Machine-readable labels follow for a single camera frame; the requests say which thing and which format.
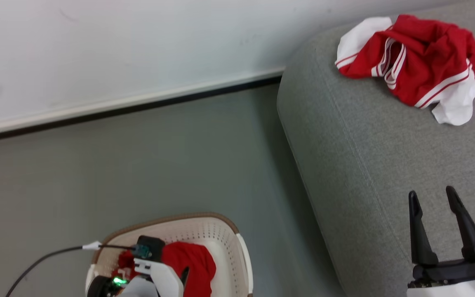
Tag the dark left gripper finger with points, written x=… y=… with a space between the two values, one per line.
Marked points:
x=185 y=276

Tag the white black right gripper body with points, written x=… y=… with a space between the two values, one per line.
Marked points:
x=452 y=276

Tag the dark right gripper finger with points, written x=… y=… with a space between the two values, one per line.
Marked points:
x=468 y=231
x=421 y=239

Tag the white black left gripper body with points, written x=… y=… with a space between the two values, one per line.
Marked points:
x=163 y=278

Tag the red cloth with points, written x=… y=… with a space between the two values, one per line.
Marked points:
x=194 y=264

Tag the red white trimmed garment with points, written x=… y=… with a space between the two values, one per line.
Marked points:
x=423 y=57

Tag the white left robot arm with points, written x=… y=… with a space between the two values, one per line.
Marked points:
x=138 y=291

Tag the grey fabric sofa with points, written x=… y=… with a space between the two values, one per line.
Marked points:
x=386 y=144

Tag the white perforated laundry basket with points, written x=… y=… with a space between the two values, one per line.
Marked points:
x=225 y=247

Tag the white and black baseboard strip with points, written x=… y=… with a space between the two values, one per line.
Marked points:
x=130 y=101

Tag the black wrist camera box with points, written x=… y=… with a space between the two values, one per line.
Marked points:
x=153 y=245

